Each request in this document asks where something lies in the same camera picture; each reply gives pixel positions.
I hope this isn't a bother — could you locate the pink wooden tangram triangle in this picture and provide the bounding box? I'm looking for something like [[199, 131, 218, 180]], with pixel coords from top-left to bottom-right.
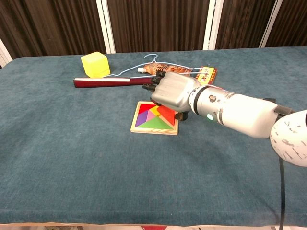
[[145, 111, 158, 122]]

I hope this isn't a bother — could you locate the brown slatted panel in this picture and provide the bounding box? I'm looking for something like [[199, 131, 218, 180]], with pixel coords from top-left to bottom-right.
[[0, 0, 107, 69], [106, 0, 211, 54], [265, 0, 307, 48], [215, 0, 276, 50]]

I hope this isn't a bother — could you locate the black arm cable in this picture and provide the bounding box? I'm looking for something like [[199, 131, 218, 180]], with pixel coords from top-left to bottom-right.
[[278, 157, 286, 230]]

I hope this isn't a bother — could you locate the red wooden tangram triangle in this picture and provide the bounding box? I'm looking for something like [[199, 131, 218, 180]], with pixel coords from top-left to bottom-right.
[[140, 103, 156, 115]]

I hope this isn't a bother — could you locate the purple wooden tangram parallelogram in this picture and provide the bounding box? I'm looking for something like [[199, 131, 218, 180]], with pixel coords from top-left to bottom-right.
[[135, 111, 151, 127]]

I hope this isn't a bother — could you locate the green triangle puzzle piece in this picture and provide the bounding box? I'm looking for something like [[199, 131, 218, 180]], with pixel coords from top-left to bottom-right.
[[137, 116, 174, 130]]

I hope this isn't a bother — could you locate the light blue wire hanger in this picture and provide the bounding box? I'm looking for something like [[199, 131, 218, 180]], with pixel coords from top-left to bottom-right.
[[103, 53, 209, 79]]

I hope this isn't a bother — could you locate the teal tablecloth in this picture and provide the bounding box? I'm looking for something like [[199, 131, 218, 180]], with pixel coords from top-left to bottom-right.
[[0, 46, 307, 227]]

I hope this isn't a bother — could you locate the red yellow card box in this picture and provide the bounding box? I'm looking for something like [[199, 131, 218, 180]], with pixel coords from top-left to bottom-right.
[[191, 66, 218, 86]]

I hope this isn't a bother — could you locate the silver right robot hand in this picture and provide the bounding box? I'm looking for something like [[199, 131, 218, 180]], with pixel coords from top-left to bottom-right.
[[142, 69, 201, 122]]

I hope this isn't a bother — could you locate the brown sauce pouch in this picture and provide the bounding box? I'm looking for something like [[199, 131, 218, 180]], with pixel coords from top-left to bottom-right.
[[137, 63, 194, 77]]

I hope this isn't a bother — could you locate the wooden tangram tray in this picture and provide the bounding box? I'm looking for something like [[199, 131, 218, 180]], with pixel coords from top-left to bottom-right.
[[130, 101, 179, 136]]

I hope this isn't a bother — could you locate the dark red folded fan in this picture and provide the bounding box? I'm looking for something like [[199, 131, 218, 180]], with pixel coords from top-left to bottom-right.
[[73, 76, 156, 89]]

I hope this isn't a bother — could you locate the yellow cube block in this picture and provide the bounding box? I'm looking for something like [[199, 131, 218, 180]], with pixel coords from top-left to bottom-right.
[[80, 51, 111, 79]]

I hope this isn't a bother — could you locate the white frame post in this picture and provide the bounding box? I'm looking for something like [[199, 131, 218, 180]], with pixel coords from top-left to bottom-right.
[[202, 0, 224, 50], [0, 38, 13, 68], [95, 0, 116, 54], [258, 0, 284, 48]]

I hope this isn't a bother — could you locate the orange-red triangle puzzle piece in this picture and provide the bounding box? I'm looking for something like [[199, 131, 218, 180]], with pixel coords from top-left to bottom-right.
[[155, 104, 177, 127]]

